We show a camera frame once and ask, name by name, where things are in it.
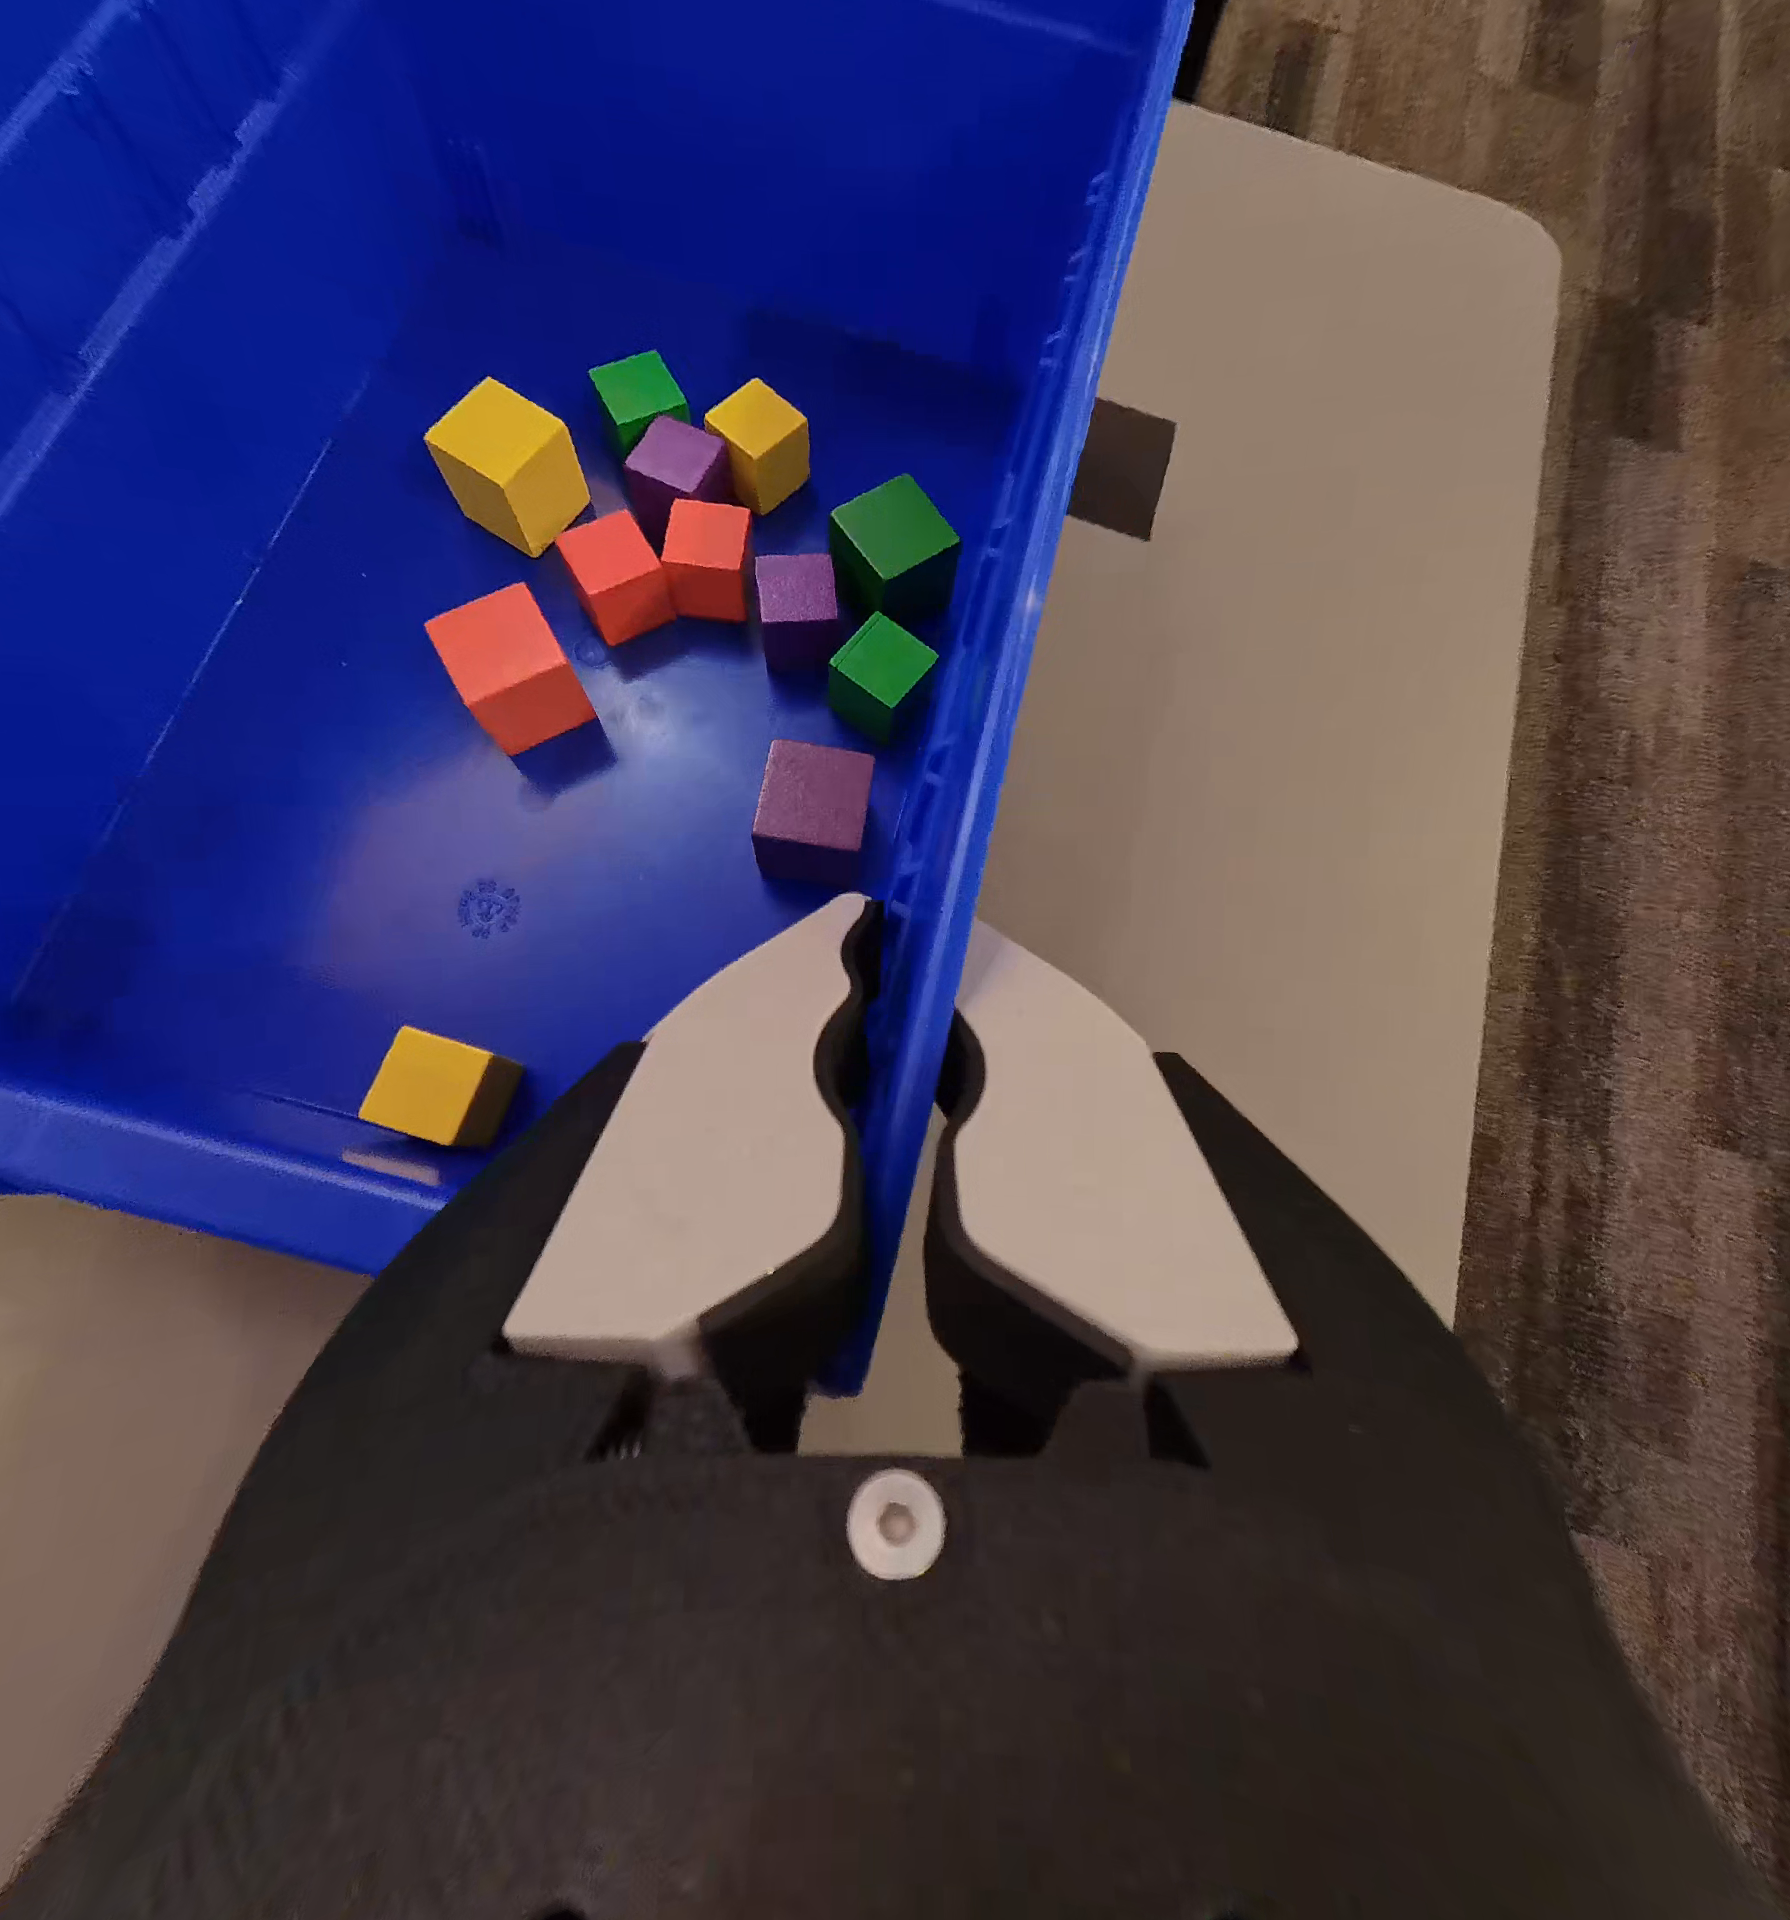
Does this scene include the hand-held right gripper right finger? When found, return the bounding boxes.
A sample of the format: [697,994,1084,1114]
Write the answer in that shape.
[922,919,1302,1374]

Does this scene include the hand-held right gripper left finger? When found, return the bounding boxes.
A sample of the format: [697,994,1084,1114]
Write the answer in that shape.
[503,892,887,1374]

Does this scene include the green wooden cube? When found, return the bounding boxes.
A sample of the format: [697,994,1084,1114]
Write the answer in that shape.
[829,473,965,624]
[826,611,940,749]
[586,349,692,456]

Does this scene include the blue plastic bin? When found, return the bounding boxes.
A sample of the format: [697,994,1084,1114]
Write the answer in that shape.
[0,0,1198,1398]

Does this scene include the purple wooden cube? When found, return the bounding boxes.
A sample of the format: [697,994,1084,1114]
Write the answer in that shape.
[753,738,878,888]
[754,552,845,672]
[623,414,735,542]

